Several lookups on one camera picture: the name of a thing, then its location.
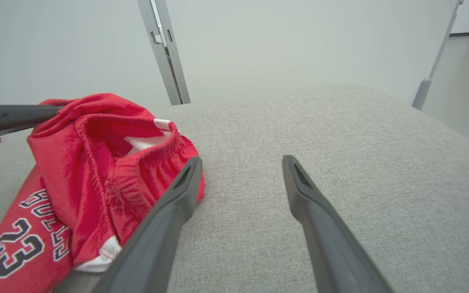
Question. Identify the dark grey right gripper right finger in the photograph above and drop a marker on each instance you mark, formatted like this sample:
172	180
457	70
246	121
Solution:
328	236

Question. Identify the grey partition post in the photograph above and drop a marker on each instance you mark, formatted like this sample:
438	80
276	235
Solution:
162	61
426	89
176	61

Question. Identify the grey fabric sofa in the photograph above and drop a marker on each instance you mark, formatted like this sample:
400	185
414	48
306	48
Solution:
340	138

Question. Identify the red basketball jersey white trim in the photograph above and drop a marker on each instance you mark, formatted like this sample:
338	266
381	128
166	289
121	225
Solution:
75	162

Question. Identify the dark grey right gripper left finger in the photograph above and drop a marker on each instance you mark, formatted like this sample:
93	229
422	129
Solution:
157	236

